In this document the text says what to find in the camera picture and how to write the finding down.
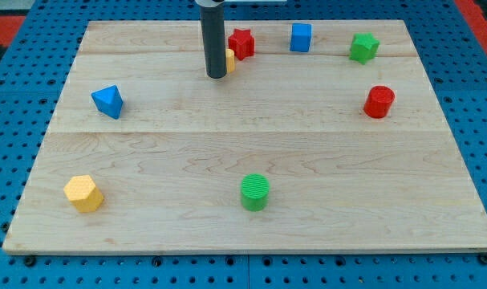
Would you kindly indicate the yellow block behind rod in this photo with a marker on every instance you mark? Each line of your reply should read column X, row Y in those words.
column 230, row 60

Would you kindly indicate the red cylinder block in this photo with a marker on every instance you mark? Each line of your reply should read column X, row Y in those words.
column 379, row 101

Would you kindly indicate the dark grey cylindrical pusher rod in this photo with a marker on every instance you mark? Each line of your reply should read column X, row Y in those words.
column 213, row 35

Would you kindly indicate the green cylinder block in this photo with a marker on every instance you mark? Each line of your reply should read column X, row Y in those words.
column 254, row 191

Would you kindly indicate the light wooden board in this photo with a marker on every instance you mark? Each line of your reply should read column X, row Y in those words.
column 170, row 168

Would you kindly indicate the red star block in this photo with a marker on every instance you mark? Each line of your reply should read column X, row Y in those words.
column 242, row 43

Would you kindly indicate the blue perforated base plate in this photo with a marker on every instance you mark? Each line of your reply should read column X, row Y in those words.
column 32, row 74

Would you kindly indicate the blue cube block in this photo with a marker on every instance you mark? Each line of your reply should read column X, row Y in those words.
column 300, row 37

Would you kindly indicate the green star block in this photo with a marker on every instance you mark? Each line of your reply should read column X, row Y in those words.
column 363, row 47

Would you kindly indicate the yellow hexagon block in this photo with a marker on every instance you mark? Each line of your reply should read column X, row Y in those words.
column 82, row 192

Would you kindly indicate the blue triangular prism block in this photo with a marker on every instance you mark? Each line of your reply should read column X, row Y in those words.
column 108, row 101

